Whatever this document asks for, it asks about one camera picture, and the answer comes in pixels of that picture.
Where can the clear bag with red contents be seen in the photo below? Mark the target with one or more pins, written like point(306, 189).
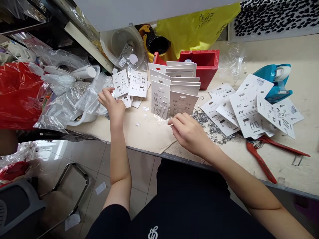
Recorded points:
point(15, 161)

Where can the row of standing cards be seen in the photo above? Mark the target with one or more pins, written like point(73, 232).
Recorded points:
point(174, 94)

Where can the person's left hand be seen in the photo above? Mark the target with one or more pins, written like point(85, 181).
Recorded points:
point(116, 108)

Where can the person's right hand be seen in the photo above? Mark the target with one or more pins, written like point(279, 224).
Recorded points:
point(193, 134)

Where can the pile of loose cards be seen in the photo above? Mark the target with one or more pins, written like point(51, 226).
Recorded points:
point(249, 109)

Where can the small clear plastic clip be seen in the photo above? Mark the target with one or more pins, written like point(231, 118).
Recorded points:
point(297, 160)

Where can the pile of small metal parts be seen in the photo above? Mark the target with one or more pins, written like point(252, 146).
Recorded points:
point(214, 129)

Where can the teal tape dispenser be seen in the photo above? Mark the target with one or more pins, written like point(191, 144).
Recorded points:
point(275, 82)

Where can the red plastic bag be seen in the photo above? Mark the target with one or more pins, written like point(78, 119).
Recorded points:
point(18, 97)

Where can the black and white patterned cloth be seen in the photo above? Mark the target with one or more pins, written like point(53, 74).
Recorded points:
point(276, 17)

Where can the red plastic box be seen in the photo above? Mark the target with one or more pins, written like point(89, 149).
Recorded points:
point(208, 64)

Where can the person's body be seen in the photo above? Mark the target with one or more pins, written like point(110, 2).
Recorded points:
point(189, 206)

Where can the person's right fingers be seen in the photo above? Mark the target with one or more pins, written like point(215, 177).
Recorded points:
point(177, 120)

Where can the yellow plastic bag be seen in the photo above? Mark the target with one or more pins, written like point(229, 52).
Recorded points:
point(194, 30)

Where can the black and yellow cup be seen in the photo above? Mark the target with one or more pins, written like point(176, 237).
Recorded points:
point(157, 43)

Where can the white earring card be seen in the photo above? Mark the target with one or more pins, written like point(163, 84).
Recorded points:
point(137, 101)
point(121, 81)
point(137, 83)
point(126, 101)

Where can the white paper scrap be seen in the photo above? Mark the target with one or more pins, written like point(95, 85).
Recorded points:
point(100, 188)
point(72, 221)

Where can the metal stool frame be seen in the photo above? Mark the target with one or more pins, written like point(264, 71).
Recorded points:
point(82, 181)

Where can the dark cluttered shelf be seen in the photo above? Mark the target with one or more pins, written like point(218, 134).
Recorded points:
point(37, 22)

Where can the crumpled clear plastic bag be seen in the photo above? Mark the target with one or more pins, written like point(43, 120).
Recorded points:
point(231, 59)

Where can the clear round plastic container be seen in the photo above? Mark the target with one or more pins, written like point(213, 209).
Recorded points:
point(119, 39)

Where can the person's left fingers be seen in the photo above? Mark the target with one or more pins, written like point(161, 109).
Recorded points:
point(104, 93)

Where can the heap of clear plastic bags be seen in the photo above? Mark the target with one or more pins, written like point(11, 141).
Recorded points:
point(64, 97)

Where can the gray plastic chair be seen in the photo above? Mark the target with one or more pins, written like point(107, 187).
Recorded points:
point(17, 206)

